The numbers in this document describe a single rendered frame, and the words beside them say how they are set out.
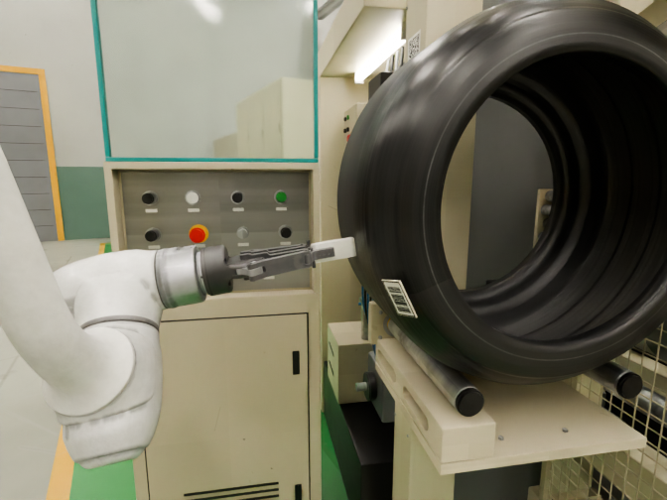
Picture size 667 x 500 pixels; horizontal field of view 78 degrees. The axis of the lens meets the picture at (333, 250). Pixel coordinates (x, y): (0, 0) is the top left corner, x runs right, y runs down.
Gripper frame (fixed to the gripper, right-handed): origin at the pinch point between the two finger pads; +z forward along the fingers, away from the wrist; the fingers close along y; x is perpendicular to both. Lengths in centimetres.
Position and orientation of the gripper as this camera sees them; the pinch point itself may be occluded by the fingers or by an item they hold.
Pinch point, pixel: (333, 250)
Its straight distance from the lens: 65.9
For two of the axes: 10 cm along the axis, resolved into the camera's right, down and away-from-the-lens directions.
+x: 1.4, 9.7, 2.0
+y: -1.8, -1.7, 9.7
